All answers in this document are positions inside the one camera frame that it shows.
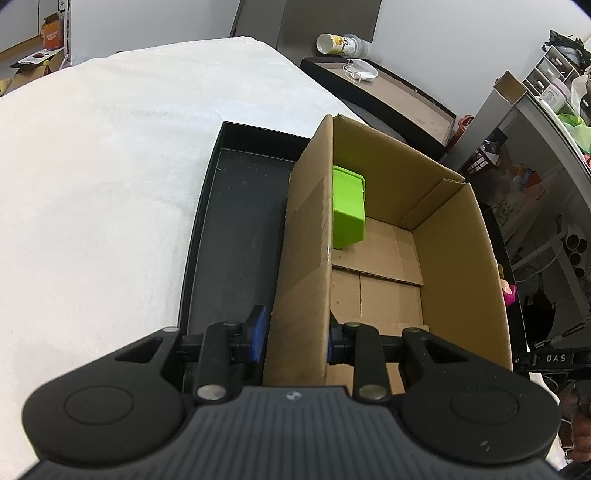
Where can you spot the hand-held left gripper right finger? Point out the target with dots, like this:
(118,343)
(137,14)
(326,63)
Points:
(330,344)

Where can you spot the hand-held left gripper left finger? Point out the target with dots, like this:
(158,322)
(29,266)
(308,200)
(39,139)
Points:
(257,332)

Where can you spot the doll with pink dress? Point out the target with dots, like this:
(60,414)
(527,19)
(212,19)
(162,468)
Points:
(509,294)

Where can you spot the black shallow tray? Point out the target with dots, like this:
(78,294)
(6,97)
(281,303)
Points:
(235,230)

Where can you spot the brown cardboard box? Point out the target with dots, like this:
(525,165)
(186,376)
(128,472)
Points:
(452,286)

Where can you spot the green plastic box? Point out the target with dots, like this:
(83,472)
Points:
(348,207)

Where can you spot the person's right hand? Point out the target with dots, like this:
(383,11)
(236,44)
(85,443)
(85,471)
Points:
(579,420)

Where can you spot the green plastic bag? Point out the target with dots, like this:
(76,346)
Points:
(577,131)

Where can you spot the grey desk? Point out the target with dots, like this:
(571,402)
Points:
(494,120)

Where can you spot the black lid with brown inside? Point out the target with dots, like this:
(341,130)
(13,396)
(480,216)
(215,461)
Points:
(397,97)

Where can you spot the white tissue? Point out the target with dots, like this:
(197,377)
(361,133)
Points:
(581,94)

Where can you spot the white face mask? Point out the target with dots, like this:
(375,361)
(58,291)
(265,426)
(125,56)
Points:
(360,70)

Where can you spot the grey drawer organizer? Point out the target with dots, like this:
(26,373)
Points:
(551,69)

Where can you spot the white bottle with yellow cap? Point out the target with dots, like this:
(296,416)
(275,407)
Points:
(344,45)

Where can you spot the cardboard box with black packet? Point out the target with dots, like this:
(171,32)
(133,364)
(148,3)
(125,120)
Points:
(34,67)

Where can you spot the yellow slippers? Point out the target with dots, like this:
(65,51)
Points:
(4,86)

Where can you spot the orange box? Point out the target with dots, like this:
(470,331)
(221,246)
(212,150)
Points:
(51,32)

